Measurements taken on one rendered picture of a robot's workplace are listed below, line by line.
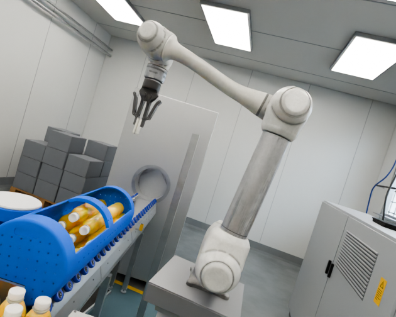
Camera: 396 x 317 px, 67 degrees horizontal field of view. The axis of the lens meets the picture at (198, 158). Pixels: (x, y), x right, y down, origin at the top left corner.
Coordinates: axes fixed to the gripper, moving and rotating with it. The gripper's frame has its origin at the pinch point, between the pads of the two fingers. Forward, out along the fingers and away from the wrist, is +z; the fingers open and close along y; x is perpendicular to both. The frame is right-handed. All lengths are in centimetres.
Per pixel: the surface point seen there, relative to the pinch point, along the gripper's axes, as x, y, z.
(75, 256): -28, 3, 49
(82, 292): -4, 1, 74
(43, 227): -35, -7, 40
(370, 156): 450, 295, -92
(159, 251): 109, 15, 87
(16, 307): -57, 3, 51
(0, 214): 16, -57, 64
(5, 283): -40, -11, 58
